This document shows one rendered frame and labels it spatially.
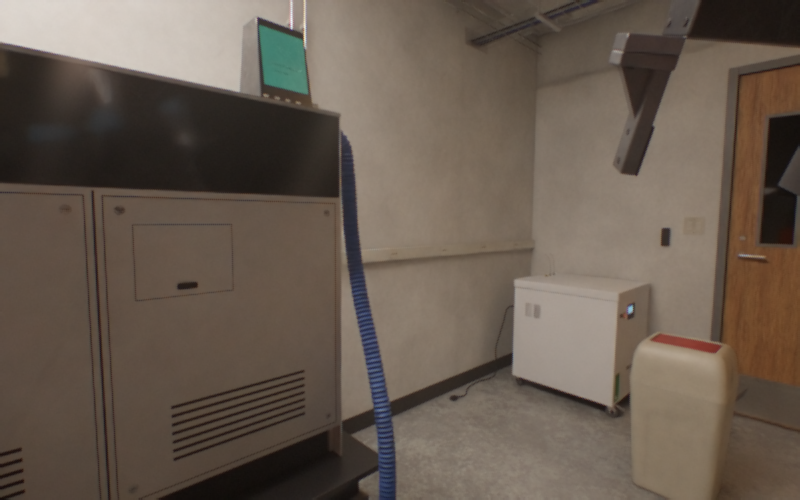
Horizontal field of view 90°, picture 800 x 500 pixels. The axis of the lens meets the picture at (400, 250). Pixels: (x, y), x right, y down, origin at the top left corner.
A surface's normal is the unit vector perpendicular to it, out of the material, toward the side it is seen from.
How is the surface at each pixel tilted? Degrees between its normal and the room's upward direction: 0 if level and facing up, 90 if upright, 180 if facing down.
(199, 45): 90
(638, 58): 113
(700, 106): 90
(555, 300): 90
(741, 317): 90
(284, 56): 80
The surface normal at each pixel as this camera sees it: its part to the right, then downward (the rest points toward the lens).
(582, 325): -0.73, 0.05
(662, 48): -0.19, 0.47
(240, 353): 0.68, 0.07
